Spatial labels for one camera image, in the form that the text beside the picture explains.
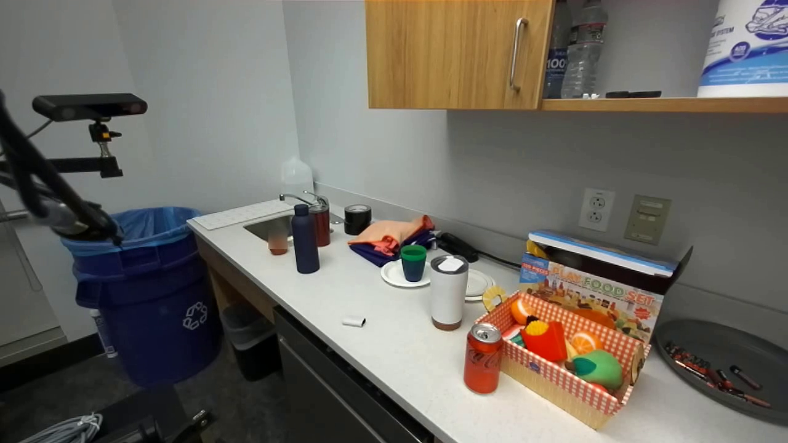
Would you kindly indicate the translucent white jug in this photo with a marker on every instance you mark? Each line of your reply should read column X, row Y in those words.
column 296, row 179

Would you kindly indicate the white plate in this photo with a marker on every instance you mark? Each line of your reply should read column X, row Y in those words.
column 482, row 283
column 393, row 275

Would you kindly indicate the navy blue cloth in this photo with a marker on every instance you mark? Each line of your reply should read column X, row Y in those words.
column 372, row 252

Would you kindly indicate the black mug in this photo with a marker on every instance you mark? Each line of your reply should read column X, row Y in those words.
column 357, row 220

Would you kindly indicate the dark dishwasher front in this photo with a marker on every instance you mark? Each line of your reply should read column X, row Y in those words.
column 328, row 394

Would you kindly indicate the wooden cabinet door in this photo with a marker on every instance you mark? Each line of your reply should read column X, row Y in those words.
column 445, row 53

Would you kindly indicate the blue toy food box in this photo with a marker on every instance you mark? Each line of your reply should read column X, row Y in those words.
column 607, row 271

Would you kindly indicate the coral red cloth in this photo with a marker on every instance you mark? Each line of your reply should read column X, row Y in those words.
column 388, row 246

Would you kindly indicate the red checkered cardboard tray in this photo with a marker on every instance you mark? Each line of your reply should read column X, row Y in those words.
column 568, row 384

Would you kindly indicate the wooden wall cabinet body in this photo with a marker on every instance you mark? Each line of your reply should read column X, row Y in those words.
column 655, row 105

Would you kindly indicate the white tumbler brown base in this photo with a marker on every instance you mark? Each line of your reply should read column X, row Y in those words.
column 450, row 296

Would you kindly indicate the red toy with yellow top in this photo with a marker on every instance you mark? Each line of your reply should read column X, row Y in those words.
column 546, row 341

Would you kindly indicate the metal faucet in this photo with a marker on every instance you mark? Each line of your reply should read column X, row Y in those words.
column 298, row 198

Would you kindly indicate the white wall outlet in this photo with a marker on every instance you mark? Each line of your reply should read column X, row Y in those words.
column 597, row 209

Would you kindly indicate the steel sink basin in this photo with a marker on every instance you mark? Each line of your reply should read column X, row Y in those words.
column 269, row 228

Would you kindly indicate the white wipes canister blue label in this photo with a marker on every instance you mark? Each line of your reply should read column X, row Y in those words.
column 744, row 51

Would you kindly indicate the dark grey round tray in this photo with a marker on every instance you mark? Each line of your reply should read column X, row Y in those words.
column 697, row 335

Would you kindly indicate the dark red bottle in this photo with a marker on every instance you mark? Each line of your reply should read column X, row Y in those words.
column 323, row 223

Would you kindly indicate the clear plastic water bottle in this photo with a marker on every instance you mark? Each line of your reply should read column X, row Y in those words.
column 587, row 58

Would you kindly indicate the wooden sink base cabinet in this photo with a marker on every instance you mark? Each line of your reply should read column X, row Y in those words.
column 237, row 283

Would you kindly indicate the beige wall switch plate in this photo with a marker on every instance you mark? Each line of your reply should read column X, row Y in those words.
column 648, row 220

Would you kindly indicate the small black trash bin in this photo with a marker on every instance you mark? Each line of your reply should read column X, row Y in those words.
column 253, row 345

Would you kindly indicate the flat black item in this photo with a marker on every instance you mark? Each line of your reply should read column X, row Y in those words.
column 632, row 94

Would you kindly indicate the blue recycling bin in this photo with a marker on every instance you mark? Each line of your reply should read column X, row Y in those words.
column 148, row 304

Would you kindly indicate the red soda can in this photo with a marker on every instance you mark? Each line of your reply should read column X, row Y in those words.
column 483, row 360

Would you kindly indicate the green toy fruit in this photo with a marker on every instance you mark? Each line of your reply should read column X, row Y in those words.
column 600, row 371

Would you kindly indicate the orange toy fruit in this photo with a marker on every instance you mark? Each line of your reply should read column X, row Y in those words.
column 523, row 312

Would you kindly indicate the orange slice toy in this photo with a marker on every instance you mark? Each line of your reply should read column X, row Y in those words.
column 584, row 342

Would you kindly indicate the black stereo camera bar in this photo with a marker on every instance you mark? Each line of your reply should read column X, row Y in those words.
column 89, row 107

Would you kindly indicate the peach orange cloth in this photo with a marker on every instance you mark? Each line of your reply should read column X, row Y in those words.
column 390, row 228

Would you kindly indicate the small brown round object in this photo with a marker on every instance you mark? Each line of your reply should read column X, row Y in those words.
column 280, row 246

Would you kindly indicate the bottle with dark blue label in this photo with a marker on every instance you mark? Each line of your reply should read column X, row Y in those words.
column 558, row 75

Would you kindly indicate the green and blue cup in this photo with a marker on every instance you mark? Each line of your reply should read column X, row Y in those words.
column 411, row 264

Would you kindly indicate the pens in grey tray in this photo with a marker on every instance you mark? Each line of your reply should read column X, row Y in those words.
column 716, row 376

